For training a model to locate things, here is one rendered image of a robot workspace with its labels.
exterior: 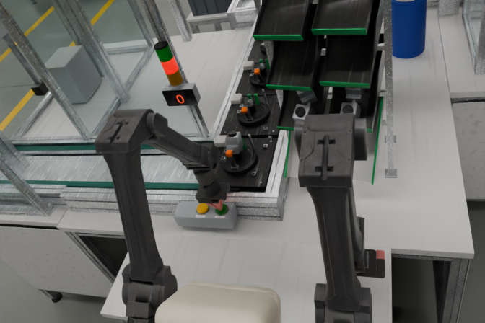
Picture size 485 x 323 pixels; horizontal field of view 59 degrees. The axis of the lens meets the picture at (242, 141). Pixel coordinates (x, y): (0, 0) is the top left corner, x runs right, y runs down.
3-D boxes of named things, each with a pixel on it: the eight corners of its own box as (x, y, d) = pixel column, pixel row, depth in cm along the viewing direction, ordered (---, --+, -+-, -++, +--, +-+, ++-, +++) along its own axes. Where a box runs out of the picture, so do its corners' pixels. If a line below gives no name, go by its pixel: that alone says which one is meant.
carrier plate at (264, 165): (265, 190, 148) (265, 187, 146) (202, 189, 156) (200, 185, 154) (278, 140, 164) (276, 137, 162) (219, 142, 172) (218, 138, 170)
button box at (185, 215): (233, 229, 146) (229, 218, 142) (178, 226, 153) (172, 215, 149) (238, 212, 150) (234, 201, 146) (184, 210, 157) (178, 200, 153)
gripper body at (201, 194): (202, 185, 143) (195, 171, 138) (231, 186, 139) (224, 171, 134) (196, 201, 138) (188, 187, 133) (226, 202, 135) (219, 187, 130)
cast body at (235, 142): (238, 154, 151) (234, 136, 148) (226, 154, 152) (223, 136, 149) (245, 142, 158) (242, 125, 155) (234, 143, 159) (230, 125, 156)
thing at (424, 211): (473, 259, 126) (474, 253, 124) (60, 231, 175) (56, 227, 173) (435, 13, 220) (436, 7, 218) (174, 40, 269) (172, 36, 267)
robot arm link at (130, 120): (80, 126, 82) (128, 125, 79) (116, 106, 94) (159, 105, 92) (125, 314, 97) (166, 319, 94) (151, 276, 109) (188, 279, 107)
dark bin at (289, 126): (320, 134, 127) (313, 125, 121) (278, 130, 133) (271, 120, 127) (337, 50, 135) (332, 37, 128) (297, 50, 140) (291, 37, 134)
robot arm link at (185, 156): (105, 133, 90) (151, 133, 87) (108, 107, 91) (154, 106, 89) (184, 168, 131) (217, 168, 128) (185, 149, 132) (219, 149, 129)
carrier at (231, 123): (278, 138, 165) (272, 114, 157) (220, 139, 173) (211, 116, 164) (288, 98, 181) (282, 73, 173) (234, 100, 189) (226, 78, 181)
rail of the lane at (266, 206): (282, 220, 148) (276, 202, 141) (71, 211, 177) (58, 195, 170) (284, 208, 152) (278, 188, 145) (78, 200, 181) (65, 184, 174)
